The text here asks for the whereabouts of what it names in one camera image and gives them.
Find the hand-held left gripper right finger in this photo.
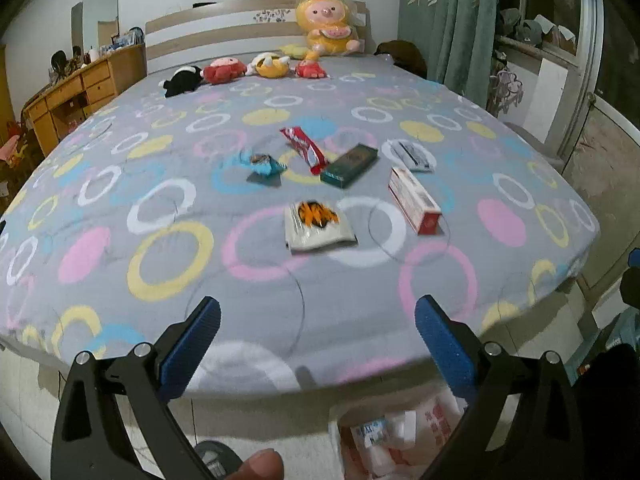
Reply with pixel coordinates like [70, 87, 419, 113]
[414, 294, 586, 480]

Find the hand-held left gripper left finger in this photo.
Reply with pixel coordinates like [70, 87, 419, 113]
[50, 296, 222, 480]

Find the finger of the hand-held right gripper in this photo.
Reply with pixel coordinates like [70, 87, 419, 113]
[619, 247, 640, 318]

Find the white plastic bag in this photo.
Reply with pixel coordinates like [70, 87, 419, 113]
[330, 385, 471, 480]

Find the red and white box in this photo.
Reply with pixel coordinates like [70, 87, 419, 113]
[388, 166, 443, 237]

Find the white packet with orange print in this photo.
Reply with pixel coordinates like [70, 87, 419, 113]
[284, 200, 358, 255]

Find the blue candy wrapper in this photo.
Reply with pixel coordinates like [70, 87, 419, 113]
[245, 152, 288, 188]

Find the dark green patterned box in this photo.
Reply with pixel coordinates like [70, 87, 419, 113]
[320, 143, 379, 189]

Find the red snack wrapper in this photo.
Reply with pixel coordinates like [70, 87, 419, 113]
[279, 126, 328, 176]

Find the person's left hand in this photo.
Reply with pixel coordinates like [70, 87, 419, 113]
[234, 449, 285, 480]

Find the grey blanket with coloured rings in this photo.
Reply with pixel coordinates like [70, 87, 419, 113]
[0, 55, 601, 401]

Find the grey slipper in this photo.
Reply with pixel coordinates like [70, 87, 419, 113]
[194, 441, 243, 480]

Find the black plush toy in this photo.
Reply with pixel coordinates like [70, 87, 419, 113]
[162, 65, 203, 98]

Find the red cloth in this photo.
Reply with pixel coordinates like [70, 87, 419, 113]
[0, 120, 31, 163]

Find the wooden dresser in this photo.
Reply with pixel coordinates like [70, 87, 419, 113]
[22, 44, 148, 143]

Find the yellow plush toy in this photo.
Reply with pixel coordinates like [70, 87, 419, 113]
[248, 52, 291, 79]

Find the small red plush toy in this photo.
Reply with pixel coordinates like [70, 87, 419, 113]
[295, 57, 330, 80]

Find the striped wooden headboard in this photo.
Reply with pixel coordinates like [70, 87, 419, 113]
[145, 0, 371, 78]

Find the green floral curtain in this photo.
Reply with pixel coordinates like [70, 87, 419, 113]
[397, 0, 501, 108]

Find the large yellow plush doll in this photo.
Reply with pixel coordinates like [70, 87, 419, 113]
[292, 0, 368, 61]

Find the white window frame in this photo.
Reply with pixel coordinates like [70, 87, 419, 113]
[492, 0, 607, 161]

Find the wall mirror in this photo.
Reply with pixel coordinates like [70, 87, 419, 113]
[71, 0, 120, 51]

